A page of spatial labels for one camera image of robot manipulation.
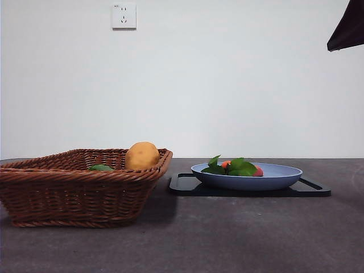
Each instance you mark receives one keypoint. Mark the blue round plate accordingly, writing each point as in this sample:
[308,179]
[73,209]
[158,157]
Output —
[250,182]

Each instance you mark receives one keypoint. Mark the orange carrot with green leaves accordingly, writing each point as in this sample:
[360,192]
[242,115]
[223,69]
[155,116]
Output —
[240,168]

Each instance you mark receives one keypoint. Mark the black flat tray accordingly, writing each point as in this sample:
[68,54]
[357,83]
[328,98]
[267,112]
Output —
[185,187]

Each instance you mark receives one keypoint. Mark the yellow-brown potato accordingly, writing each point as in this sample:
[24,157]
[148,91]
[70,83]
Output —
[141,156]

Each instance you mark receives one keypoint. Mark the brown wicker basket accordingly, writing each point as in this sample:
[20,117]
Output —
[71,196]

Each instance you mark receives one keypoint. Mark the green vegetable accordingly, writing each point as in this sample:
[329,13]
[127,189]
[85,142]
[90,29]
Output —
[101,168]

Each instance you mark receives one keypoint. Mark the white wall socket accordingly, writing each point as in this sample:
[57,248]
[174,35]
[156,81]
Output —
[124,16]

